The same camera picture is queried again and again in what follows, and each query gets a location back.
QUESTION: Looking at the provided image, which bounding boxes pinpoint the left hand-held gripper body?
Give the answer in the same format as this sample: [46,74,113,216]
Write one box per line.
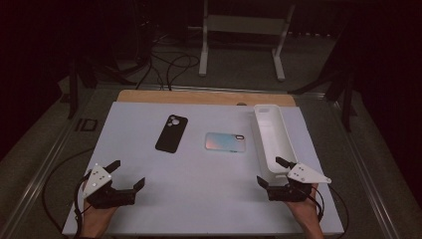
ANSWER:
[82,162,137,209]

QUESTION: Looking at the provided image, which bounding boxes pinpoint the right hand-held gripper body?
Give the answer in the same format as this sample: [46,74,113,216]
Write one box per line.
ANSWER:
[267,162,332,202]

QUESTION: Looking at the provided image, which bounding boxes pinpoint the white long plastic bin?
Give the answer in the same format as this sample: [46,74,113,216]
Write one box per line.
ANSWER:
[250,104,299,187]

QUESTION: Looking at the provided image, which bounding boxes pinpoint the black phone case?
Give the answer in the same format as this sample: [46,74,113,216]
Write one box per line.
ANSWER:
[154,114,189,154]

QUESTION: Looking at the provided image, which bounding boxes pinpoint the iridescent phone case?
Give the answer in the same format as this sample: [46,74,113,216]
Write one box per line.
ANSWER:
[204,131,247,153]

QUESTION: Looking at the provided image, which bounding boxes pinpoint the person's left hand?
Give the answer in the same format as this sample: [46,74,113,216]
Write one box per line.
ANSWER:
[79,198,119,238]

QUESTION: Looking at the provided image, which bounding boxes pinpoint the person's right hand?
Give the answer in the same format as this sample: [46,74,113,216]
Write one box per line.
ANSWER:
[286,184,324,233]

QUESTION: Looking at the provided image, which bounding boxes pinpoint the white table board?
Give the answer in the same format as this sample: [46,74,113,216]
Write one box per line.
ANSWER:
[62,101,345,237]

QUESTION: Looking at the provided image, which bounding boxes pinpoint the black tripod stand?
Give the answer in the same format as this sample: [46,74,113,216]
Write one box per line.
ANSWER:
[288,66,358,133]
[67,56,137,120]

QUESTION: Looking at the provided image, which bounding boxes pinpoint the wooden table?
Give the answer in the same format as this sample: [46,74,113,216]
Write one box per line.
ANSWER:
[116,89,297,108]

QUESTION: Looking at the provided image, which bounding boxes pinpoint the white metal stand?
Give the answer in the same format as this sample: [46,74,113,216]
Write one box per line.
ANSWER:
[187,0,297,83]

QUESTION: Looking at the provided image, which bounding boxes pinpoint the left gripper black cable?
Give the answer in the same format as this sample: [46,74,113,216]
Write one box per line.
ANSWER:
[73,169,95,239]

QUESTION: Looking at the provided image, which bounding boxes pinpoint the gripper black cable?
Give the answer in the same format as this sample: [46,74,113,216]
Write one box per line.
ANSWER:
[310,185,326,223]
[73,169,95,239]

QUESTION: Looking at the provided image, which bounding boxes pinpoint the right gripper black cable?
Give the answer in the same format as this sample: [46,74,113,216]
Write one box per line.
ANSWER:
[310,185,326,223]

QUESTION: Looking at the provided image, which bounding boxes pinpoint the thin black cable loop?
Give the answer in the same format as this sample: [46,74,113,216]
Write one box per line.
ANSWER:
[41,147,96,233]
[327,183,350,235]

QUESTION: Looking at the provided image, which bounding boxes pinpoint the metal floor rail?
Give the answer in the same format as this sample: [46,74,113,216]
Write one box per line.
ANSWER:
[0,88,96,239]
[331,99,401,239]

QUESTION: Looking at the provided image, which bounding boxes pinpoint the black looped floor cable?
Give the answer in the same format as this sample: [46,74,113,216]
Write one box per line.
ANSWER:
[164,54,201,92]

